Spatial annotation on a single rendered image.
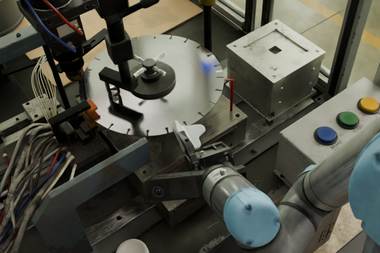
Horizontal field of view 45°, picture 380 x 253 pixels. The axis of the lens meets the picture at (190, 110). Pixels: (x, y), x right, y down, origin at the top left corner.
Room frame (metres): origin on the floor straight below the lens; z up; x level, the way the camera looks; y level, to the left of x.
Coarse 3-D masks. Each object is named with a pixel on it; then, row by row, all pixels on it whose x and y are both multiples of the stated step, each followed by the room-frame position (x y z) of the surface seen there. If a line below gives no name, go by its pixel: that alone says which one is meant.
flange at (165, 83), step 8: (160, 64) 0.80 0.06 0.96; (168, 64) 0.80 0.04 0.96; (168, 72) 0.77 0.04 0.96; (144, 80) 0.74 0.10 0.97; (152, 80) 0.74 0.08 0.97; (160, 80) 0.75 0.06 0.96; (168, 80) 0.75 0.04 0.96; (136, 88) 0.73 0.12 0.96; (144, 88) 0.73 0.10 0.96; (152, 88) 0.72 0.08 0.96; (160, 88) 0.72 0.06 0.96; (168, 88) 0.72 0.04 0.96; (144, 96) 0.71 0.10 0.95; (152, 96) 0.71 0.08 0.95
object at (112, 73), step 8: (120, 64) 0.69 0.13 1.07; (128, 64) 0.70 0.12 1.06; (104, 72) 0.73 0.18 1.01; (112, 72) 0.72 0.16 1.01; (120, 72) 0.69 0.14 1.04; (128, 72) 0.69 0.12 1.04; (104, 80) 0.72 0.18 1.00; (112, 80) 0.71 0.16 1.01; (120, 80) 0.70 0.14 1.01; (128, 80) 0.69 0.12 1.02; (136, 80) 0.70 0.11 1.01; (128, 88) 0.68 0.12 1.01
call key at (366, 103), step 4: (364, 100) 0.69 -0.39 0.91; (368, 100) 0.69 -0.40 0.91; (372, 100) 0.69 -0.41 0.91; (376, 100) 0.69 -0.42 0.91; (360, 104) 0.68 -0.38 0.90; (364, 104) 0.68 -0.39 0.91; (368, 104) 0.68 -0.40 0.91; (372, 104) 0.68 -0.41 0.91; (376, 104) 0.68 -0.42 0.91; (364, 108) 0.67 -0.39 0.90; (368, 108) 0.67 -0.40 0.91; (372, 108) 0.67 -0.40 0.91; (376, 108) 0.67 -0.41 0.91
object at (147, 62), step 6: (162, 54) 0.79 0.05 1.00; (138, 60) 0.78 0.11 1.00; (144, 60) 0.77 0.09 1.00; (150, 60) 0.77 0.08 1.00; (156, 60) 0.77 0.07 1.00; (144, 66) 0.75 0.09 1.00; (150, 66) 0.75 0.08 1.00; (138, 72) 0.74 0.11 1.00; (144, 72) 0.75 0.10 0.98; (150, 72) 0.75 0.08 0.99; (162, 72) 0.73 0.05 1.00
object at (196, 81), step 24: (144, 48) 0.88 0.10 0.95; (168, 48) 0.87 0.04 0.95; (192, 48) 0.86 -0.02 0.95; (96, 72) 0.80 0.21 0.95; (192, 72) 0.78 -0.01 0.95; (96, 96) 0.72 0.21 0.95; (120, 96) 0.72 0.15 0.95; (168, 96) 0.71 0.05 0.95; (192, 96) 0.70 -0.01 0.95; (216, 96) 0.70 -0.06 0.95; (96, 120) 0.65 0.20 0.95; (120, 120) 0.64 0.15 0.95; (144, 120) 0.64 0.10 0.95; (168, 120) 0.64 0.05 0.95; (192, 120) 0.63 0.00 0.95
